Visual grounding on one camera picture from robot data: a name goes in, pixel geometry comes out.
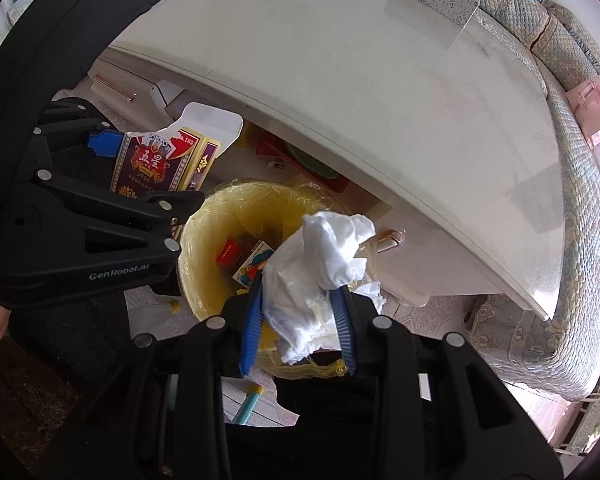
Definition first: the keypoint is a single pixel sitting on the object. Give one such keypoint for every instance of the white tissue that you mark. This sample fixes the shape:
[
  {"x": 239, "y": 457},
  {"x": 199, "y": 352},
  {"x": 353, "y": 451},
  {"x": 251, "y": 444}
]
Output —
[{"x": 320, "y": 260}]

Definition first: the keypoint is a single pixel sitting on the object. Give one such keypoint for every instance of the green plate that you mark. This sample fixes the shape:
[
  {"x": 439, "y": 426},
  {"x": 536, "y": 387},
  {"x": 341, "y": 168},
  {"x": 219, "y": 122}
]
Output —
[{"x": 307, "y": 160}]

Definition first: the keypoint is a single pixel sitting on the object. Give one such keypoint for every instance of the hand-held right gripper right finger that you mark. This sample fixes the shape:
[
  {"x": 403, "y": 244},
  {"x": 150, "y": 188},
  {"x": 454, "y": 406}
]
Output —
[{"x": 342, "y": 330}]

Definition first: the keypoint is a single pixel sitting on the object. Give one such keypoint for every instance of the waste bin with yellow liner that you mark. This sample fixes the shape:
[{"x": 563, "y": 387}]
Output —
[{"x": 205, "y": 240}]

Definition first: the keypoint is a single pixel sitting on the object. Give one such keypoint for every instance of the white metal rack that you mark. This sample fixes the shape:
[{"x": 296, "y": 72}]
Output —
[{"x": 590, "y": 420}]

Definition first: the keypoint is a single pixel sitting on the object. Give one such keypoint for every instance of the pink plastic bag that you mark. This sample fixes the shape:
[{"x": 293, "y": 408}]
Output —
[{"x": 592, "y": 105}]

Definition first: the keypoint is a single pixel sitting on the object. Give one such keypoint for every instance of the flat red box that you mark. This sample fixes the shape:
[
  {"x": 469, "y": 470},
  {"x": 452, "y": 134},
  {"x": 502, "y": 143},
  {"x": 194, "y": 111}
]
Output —
[{"x": 275, "y": 152}]

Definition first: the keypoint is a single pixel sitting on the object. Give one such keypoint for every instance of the brown fuzzy cushion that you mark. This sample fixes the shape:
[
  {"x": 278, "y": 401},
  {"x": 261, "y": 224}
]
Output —
[{"x": 10, "y": 400}]

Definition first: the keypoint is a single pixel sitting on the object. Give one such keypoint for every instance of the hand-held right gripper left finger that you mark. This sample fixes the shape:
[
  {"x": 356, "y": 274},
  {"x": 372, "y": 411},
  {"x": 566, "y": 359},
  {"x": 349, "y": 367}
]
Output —
[{"x": 252, "y": 330}]

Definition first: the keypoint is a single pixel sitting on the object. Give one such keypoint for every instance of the white coffee table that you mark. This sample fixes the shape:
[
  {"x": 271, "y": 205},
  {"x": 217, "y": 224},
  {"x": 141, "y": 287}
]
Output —
[{"x": 330, "y": 85}]

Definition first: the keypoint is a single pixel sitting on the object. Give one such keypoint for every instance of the blue pen with yellow cap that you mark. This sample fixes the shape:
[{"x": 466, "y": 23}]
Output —
[{"x": 247, "y": 405}]

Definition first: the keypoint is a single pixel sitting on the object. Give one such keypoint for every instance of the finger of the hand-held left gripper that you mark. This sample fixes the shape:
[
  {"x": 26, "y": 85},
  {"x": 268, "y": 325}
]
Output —
[
  {"x": 105, "y": 142},
  {"x": 130, "y": 200}
]

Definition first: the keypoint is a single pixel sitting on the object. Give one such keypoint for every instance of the blue printed carton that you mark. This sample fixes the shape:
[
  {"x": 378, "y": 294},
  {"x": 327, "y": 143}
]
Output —
[{"x": 250, "y": 270}]

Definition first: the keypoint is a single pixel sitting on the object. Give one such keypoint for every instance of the white paper sheet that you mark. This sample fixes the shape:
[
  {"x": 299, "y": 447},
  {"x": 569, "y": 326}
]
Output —
[{"x": 147, "y": 315}]

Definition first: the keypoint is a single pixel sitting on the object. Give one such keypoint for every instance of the purple playing card box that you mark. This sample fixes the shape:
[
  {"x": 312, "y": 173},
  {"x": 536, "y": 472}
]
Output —
[{"x": 150, "y": 160}]

